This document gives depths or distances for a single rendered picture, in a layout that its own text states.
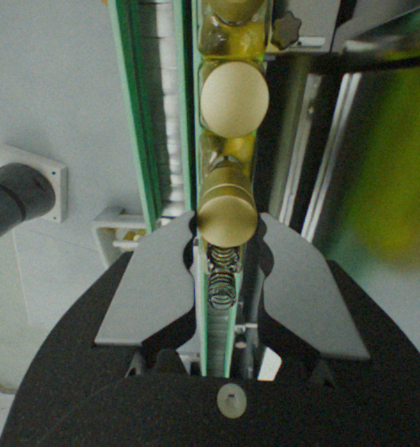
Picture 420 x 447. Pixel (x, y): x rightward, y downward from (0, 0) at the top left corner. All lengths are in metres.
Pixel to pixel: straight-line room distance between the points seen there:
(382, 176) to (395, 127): 0.04
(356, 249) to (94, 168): 0.59
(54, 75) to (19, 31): 0.09
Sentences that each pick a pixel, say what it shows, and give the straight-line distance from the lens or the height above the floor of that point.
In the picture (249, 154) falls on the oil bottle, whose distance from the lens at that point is 0.20.
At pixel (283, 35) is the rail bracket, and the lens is 0.28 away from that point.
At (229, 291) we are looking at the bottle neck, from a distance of 0.22.
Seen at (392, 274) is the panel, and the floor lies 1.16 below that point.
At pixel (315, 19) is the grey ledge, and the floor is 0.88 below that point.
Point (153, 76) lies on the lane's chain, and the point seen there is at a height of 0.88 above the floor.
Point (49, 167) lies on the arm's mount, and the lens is 0.68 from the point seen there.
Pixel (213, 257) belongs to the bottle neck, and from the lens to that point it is 0.19.
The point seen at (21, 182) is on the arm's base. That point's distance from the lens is 0.67.
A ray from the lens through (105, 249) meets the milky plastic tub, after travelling 0.68.
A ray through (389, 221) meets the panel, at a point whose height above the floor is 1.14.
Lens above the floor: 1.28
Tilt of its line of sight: 58 degrees down
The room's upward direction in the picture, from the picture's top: 174 degrees counter-clockwise
